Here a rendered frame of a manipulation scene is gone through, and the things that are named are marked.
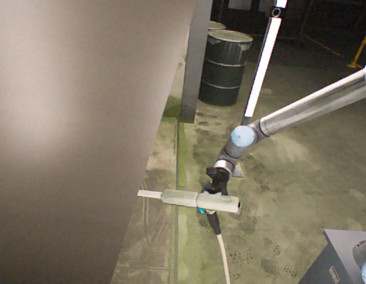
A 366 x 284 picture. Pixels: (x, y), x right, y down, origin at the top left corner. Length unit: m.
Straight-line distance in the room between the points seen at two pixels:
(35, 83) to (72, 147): 0.13
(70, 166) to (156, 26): 0.33
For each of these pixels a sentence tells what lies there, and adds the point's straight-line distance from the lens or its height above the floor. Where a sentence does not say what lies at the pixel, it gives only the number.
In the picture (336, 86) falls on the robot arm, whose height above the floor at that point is 1.25.
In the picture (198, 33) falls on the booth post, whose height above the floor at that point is 1.01.
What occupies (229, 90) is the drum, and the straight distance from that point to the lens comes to 3.41.
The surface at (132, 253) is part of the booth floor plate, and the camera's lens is 1.73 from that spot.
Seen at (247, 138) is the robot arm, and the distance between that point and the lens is 1.06.
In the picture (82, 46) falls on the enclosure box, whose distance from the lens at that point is 0.44.
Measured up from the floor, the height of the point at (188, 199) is 0.83.
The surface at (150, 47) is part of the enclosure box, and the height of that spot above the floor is 1.42.
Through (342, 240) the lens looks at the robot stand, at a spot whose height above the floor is 0.64.
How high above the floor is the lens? 1.53
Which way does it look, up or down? 35 degrees down
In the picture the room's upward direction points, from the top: 7 degrees clockwise
